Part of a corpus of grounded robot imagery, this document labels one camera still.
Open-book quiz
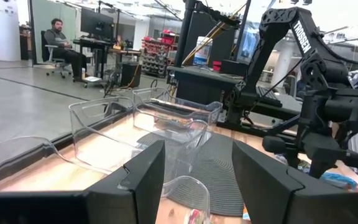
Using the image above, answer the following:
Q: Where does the blue granola bar wrapper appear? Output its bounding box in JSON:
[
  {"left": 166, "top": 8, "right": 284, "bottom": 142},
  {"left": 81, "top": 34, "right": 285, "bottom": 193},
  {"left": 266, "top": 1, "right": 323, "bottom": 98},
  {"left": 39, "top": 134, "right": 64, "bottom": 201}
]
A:
[{"left": 296, "top": 160, "right": 358, "bottom": 191}]

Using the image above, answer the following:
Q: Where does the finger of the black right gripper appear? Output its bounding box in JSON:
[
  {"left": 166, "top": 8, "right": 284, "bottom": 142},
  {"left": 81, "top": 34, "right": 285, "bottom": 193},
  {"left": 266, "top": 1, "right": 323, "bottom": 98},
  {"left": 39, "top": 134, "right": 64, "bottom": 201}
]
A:
[
  {"left": 308, "top": 155, "right": 334, "bottom": 179},
  {"left": 286, "top": 148, "right": 301, "bottom": 169}
]

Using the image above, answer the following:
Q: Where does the black rig frame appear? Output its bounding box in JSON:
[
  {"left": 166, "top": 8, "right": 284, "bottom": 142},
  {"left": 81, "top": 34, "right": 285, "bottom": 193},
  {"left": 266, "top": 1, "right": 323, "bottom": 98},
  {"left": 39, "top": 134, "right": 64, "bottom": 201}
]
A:
[{"left": 173, "top": 0, "right": 197, "bottom": 68}]

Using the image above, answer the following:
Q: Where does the black office chair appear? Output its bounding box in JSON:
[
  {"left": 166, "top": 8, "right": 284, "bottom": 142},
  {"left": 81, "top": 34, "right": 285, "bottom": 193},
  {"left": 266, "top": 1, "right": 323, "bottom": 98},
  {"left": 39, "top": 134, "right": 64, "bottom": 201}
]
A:
[{"left": 40, "top": 30, "right": 73, "bottom": 78}]

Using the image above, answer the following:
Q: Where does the black upright panel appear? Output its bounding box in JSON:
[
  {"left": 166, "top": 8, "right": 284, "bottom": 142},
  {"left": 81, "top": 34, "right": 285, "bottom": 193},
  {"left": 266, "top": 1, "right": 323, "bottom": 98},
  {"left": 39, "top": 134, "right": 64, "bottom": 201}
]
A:
[{"left": 183, "top": 11, "right": 236, "bottom": 67}]

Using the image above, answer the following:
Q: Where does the clear plastic bin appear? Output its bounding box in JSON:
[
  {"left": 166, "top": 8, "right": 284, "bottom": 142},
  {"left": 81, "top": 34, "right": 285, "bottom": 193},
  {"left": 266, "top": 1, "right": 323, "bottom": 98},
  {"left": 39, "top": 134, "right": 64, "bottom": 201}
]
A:
[
  {"left": 0, "top": 136, "right": 62, "bottom": 188},
  {"left": 132, "top": 86, "right": 223, "bottom": 133},
  {"left": 68, "top": 95, "right": 210, "bottom": 175}
]

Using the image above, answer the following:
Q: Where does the clear plastic cup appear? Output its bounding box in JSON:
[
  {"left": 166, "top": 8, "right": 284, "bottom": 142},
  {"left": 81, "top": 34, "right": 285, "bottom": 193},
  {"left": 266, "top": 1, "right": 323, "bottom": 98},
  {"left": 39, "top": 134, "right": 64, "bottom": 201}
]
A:
[{"left": 160, "top": 175, "right": 211, "bottom": 224}]

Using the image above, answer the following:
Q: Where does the grey woven placemat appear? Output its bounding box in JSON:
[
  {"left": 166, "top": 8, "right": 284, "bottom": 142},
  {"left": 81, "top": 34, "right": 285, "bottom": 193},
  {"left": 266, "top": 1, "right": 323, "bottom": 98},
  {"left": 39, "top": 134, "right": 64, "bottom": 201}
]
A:
[{"left": 136, "top": 132, "right": 246, "bottom": 218}]

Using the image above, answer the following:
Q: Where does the black side table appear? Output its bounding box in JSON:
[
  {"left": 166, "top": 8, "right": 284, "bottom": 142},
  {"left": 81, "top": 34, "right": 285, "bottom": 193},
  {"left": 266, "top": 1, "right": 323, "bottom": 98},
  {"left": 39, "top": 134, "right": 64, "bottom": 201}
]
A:
[{"left": 167, "top": 65, "right": 245, "bottom": 106}]

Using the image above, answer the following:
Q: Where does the green granola bar red end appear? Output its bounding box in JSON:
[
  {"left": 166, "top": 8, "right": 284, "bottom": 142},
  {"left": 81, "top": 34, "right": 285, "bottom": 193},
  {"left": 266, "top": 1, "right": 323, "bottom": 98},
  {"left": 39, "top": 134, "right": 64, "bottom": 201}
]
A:
[{"left": 187, "top": 208, "right": 211, "bottom": 224}]

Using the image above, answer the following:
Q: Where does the red parts shelf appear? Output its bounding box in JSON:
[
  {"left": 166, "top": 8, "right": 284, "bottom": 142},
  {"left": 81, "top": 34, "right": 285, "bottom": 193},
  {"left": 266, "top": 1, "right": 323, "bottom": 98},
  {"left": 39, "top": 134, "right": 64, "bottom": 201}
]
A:
[{"left": 140, "top": 29, "right": 180, "bottom": 78}]

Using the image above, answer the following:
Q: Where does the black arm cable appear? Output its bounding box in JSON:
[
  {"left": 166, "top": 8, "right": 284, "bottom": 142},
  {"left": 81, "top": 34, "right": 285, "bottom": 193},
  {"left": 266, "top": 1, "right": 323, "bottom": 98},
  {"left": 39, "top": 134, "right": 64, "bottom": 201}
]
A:
[{"left": 317, "top": 29, "right": 358, "bottom": 67}]

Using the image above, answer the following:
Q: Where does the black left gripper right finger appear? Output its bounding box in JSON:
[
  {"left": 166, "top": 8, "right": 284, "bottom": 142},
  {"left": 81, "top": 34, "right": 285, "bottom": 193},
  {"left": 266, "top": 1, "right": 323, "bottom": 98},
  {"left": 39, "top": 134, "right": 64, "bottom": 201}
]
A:
[{"left": 232, "top": 140, "right": 358, "bottom": 224}]

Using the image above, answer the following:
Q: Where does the white blue wipes tub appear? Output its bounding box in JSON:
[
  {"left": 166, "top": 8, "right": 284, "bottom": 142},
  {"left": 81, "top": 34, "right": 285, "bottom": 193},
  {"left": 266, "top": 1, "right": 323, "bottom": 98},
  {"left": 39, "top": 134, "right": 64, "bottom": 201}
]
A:
[{"left": 193, "top": 36, "right": 213, "bottom": 67}]

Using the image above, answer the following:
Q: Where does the black office desk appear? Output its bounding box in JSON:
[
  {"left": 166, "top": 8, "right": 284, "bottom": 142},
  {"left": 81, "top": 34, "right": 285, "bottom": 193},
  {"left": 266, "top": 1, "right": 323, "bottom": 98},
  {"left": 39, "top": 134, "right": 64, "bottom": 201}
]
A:
[{"left": 72, "top": 36, "right": 115, "bottom": 83}]

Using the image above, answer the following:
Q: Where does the person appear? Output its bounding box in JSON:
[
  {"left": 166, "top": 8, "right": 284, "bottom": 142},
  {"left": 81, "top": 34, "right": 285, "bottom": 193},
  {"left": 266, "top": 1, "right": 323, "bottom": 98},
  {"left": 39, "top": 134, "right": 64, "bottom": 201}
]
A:
[{"left": 44, "top": 17, "right": 88, "bottom": 78}]

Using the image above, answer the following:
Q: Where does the black computer monitor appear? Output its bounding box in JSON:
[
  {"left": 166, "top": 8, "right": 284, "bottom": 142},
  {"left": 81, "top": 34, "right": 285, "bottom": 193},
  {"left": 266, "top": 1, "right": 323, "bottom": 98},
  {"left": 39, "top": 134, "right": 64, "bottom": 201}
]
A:
[{"left": 80, "top": 7, "right": 115, "bottom": 40}]

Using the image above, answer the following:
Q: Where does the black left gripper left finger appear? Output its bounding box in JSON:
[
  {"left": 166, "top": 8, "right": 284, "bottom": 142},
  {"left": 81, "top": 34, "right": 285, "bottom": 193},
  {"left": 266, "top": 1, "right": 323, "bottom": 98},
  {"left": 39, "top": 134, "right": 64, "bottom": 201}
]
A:
[{"left": 82, "top": 139, "right": 167, "bottom": 224}]

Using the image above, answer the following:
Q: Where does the blue granola bar orange end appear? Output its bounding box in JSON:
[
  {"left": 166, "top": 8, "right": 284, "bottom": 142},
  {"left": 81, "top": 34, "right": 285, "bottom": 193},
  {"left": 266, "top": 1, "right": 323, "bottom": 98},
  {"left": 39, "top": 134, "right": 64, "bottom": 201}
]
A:
[{"left": 242, "top": 203, "right": 252, "bottom": 222}]

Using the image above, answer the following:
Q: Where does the small black box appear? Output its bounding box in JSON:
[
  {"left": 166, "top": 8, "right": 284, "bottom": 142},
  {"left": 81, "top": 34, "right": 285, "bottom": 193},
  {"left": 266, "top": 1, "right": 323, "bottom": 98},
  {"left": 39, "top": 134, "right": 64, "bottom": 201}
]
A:
[{"left": 221, "top": 58, "right": 249, "bottom": 77}]

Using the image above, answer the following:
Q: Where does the black trash bin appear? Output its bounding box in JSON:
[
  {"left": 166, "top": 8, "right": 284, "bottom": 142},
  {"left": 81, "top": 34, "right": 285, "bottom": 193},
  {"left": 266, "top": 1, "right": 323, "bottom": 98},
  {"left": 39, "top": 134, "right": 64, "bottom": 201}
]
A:
[{"left": 120, "top": 61, "right": 142, "bottom": 88}]

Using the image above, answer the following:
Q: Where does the black keyboard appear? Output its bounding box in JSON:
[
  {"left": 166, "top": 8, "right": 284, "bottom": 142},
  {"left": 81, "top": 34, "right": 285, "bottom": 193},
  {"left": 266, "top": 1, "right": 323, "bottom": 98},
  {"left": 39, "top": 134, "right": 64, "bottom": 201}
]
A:
[{"left": 255, "top": 86, "right": 283, "bottom": 108}]

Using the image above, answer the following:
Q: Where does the white cylindrical column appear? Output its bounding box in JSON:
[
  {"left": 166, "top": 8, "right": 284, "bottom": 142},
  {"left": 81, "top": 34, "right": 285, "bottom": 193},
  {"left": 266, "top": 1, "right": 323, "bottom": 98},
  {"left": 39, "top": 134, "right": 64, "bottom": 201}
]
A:
[{"left": 0, "top": 0, "right": 22, "bottom": 62}]

